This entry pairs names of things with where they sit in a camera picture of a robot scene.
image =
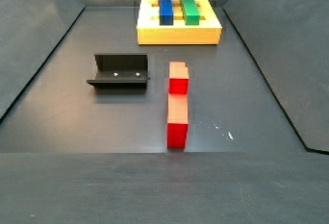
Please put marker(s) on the yellow wooden board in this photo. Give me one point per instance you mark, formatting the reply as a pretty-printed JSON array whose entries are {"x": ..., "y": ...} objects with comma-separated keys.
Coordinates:
[{"x": 155, "y": 34}]

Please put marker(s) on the red notched block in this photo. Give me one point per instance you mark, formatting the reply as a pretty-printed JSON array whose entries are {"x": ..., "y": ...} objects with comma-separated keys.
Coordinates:
[{"x": 177, "y": 106}]

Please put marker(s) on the green bar block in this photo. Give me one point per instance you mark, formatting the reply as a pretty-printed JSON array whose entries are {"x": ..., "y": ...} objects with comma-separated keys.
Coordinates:
[{"x": 190, "y": 12}]

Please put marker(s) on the blue bar block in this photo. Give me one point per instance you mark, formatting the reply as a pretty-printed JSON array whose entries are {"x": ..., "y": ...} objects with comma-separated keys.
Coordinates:
[{"x": 166, "y": 12}]

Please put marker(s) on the black metal bracket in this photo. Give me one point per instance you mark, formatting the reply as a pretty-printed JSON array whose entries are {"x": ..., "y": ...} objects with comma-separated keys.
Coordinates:
[{"x": 120, "y": 70}]

